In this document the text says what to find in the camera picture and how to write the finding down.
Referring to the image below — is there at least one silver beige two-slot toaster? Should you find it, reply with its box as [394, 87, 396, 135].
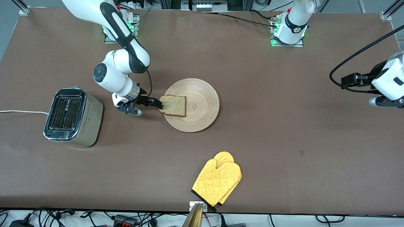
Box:
[43, 88, 104, 148]

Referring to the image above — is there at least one tan metal camera bracket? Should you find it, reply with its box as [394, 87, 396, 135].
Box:
[181, 202, 204, 227]

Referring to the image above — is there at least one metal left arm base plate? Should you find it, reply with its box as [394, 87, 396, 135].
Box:
[270, 15, 305, 48]

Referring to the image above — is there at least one white toaster power cord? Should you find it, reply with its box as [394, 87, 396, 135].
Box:
[0, 110, 50, 116]

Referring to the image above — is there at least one brown bread slice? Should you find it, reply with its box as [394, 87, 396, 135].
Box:
[158, 95, 187, 118]

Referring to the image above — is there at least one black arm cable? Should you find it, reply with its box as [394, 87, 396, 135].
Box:
[126, 41, 154, 97]
[329, 25, 404, 94]

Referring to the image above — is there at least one yellow quilted oven mitt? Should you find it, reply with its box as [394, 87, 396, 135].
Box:
[213, 151, 242, 205]
[192, 159, 242, 212]

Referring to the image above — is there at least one grey power strip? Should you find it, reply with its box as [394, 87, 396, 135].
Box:
[181, 0, 228, 12]

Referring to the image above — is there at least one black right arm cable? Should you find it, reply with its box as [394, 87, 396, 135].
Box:
[126, 41, 154, 97]

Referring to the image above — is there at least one aluminium frame post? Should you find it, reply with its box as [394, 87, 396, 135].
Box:
[13, 0, 31, 15]
[380, 0, 404, 22]

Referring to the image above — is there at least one round wooden plate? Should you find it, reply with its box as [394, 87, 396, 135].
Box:
[163, 78, 220, 133]

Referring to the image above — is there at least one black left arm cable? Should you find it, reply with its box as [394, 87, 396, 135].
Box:
[329, 25, 404, 94]

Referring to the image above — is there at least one black orange connector block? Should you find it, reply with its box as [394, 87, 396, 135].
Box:
[113, 214, 138, 226]

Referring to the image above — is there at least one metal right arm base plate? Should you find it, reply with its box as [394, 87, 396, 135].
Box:
[104, 13, 140, 44]

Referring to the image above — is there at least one black cable on table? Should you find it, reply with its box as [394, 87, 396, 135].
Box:
[218, 12, 279, 28]

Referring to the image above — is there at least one small white mount box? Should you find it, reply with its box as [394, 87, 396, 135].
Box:
[189, 202, 208, 212]

